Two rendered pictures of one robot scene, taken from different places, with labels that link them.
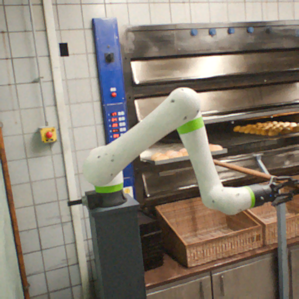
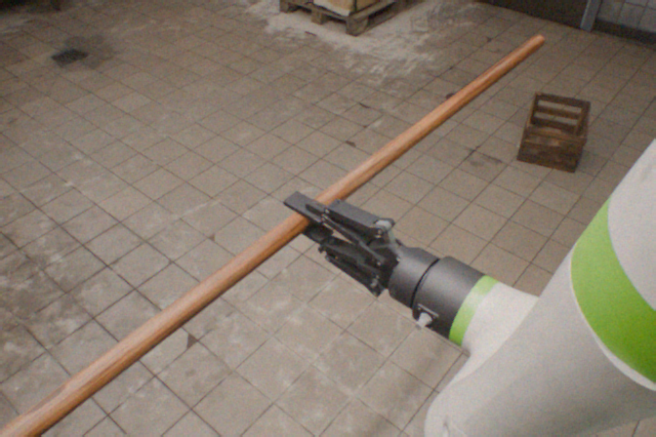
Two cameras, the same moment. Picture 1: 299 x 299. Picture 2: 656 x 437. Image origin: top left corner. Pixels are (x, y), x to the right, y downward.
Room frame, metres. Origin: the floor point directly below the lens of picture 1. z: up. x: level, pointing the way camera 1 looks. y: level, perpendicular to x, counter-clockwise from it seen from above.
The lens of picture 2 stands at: (1.82, -0.12, 1.71)
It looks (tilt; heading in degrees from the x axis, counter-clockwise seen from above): 43 degrees down; 240
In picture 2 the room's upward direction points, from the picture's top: straight up
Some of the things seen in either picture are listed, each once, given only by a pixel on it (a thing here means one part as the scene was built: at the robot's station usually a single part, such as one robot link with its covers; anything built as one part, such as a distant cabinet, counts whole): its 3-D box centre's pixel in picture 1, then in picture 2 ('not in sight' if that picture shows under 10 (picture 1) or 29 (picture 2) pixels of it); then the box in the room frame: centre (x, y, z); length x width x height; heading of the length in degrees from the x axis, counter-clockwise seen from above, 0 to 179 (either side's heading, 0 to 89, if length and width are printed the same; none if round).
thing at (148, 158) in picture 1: (181, 153); not in sight; (2.67, -0.23, 1.19); 0.55 x 0.36 x 0.03; 110
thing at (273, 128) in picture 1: (271, 127); not in sight; (3.49, -1.17, 1.21); 0.61 x 0.48 x 0.06; 20
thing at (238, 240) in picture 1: (206, 225); not in sight; (2.42, -0.34, 0.72); 0.56 x 0.49 x 0.28; 110
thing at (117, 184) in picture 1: (105, 168); not in sight; (1.57, 0.19, 1.36); 0.16 x 0.13 x 0.19; 177
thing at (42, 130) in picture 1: (48, 134); not in sight; (2.31, 0.61, 1.46); 0.10 x 0.07 x 0.10; 110
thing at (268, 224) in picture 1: (274, 208); not in sight; (2.62, -0.88, 0.72); 0.56 x 0.49 x 0.28; 111
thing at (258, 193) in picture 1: (253, 195); (445, 297); (1.48, -0.41, 1.20); 0.12 x 0.06 x 0.09; 20
